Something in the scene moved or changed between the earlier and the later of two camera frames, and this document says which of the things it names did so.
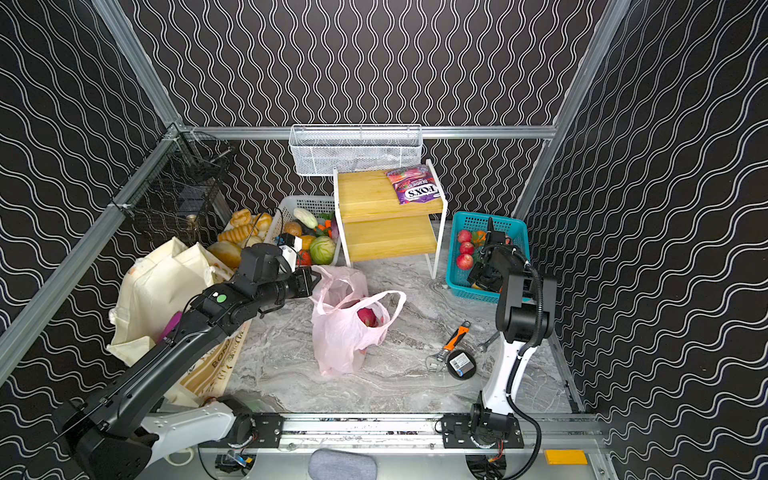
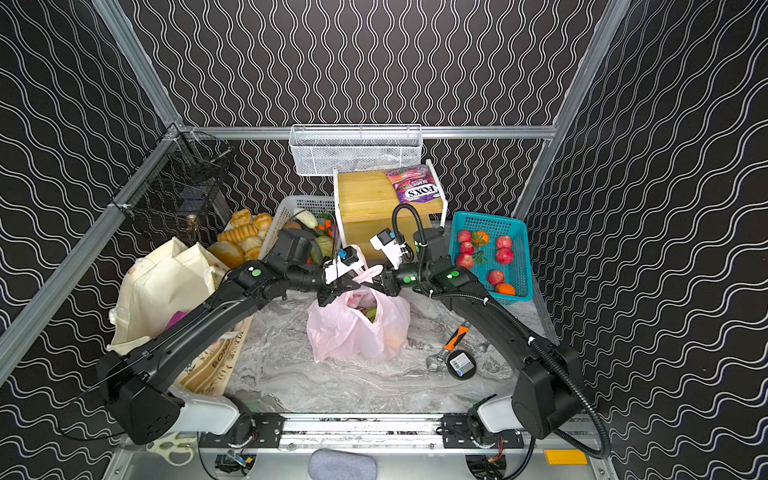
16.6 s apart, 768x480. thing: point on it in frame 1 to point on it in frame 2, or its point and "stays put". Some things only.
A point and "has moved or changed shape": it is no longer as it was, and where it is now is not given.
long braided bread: (238, 234) stays put
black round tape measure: (461, 364) stays put
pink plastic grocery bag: (341, 342) has moved or changed shape
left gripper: (305, 282) to (330, 285)
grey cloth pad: (330, 464) stays put
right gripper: (491, 249) to (387, 282)
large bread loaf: (229, 253) stays put
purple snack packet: (172, 324) stays put
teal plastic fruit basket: (457, 279) stays put
